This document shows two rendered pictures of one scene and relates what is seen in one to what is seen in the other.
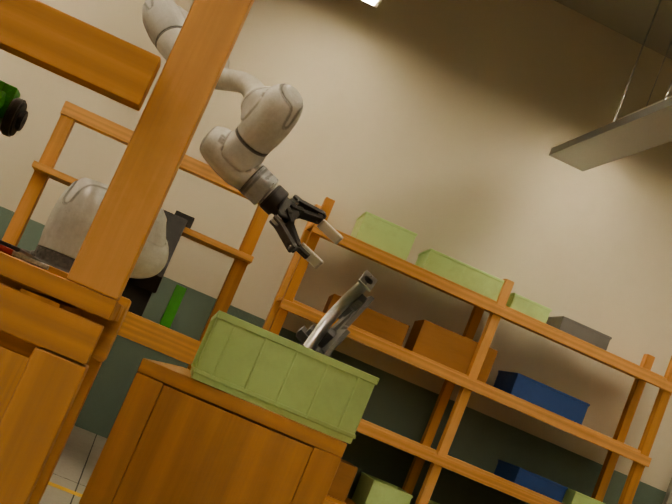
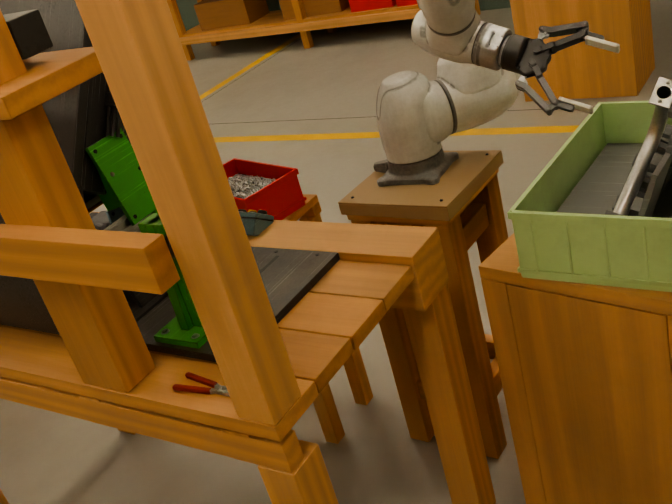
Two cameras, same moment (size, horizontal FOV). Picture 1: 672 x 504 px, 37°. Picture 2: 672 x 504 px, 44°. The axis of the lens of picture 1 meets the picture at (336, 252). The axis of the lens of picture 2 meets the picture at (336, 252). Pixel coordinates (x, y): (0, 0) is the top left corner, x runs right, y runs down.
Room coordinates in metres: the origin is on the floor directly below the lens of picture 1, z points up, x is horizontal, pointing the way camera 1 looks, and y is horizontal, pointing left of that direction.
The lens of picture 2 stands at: (0.99, -0.72, 1.80)
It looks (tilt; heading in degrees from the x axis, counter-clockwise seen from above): 27 degrees down; 47
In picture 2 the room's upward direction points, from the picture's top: 16 degrees counter-clockwise
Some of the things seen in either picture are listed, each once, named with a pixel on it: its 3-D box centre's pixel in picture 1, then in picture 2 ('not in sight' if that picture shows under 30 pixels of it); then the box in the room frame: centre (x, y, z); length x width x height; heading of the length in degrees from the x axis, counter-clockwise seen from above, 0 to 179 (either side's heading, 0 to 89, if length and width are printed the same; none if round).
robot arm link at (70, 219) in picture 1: (85, 220); (409, 113); (2.66, 0.65, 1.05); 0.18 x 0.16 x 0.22; 146
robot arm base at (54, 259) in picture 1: (53, 264); (410, 162); (2.65, 0.67, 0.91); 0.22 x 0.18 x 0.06; 102
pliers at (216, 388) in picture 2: (4, 249); (208, 387); (1.71, 0.52, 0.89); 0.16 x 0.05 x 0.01; 96
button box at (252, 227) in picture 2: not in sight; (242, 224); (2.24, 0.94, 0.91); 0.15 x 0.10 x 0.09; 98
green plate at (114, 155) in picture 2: not in sight; (117, 176); (1.99, 1.02, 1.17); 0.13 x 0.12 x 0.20; 98
